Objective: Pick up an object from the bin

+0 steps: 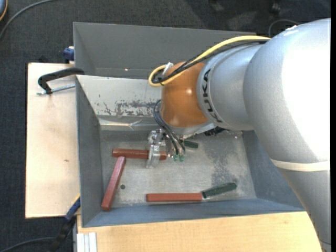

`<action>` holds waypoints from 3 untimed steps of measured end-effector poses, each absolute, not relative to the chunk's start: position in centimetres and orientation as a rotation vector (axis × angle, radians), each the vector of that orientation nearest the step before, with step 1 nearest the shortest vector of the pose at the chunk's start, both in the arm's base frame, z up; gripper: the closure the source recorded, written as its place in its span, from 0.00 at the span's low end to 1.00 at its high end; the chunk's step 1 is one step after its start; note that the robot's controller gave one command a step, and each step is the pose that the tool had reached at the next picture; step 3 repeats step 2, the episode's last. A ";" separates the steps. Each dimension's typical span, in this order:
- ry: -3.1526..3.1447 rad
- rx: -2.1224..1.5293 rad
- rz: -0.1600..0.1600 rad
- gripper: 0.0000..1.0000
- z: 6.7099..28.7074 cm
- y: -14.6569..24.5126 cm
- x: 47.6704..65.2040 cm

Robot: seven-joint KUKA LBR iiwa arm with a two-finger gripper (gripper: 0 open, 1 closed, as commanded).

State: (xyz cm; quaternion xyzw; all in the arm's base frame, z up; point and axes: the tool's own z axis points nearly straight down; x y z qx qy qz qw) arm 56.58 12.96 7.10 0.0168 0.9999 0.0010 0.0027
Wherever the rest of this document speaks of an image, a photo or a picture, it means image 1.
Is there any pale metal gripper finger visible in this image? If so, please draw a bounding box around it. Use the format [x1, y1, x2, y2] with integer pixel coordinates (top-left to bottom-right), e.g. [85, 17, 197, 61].
[145, 145, 162, 169]
[148, 130, 161, 146]

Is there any red-brown flat block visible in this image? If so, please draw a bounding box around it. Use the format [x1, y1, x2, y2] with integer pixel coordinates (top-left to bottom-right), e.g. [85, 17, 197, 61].
[112, 148, 168, 161]
[100, 156, 127, 212]
[145, 192, 204, 203]

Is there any grey metal bin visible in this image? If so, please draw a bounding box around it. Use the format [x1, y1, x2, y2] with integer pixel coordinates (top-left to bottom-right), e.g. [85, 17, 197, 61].
[72, 22, 307, 228]

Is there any pale wood flat board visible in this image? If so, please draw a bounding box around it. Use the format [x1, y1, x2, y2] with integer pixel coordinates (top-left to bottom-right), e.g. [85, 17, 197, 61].
[25, 62, 81, 219]

